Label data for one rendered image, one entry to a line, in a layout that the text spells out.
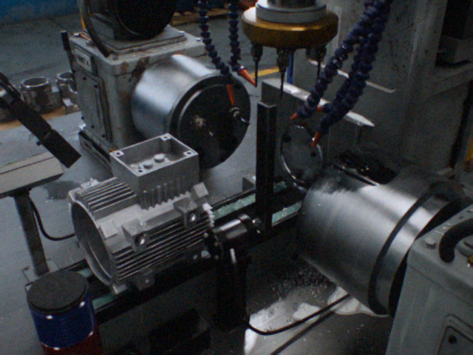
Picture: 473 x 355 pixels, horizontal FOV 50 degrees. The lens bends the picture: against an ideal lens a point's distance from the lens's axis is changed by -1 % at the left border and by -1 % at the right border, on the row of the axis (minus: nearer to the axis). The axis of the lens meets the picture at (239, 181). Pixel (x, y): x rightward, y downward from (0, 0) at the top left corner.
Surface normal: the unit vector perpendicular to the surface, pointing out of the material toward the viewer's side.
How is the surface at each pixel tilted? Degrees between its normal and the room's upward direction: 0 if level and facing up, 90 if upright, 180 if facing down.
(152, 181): 90
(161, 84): 40
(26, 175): 52
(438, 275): 90
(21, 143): 0
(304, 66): 90
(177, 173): 90
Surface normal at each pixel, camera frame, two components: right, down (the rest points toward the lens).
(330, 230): -0.74, 0.01
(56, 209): 0.00, -0.84
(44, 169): 0.48, -0.18
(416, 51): -0.79, 0.33
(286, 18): -0.19, 0.53
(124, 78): 0.61, 0.43
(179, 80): -0.37, -0.59
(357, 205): -0.54, -0.40
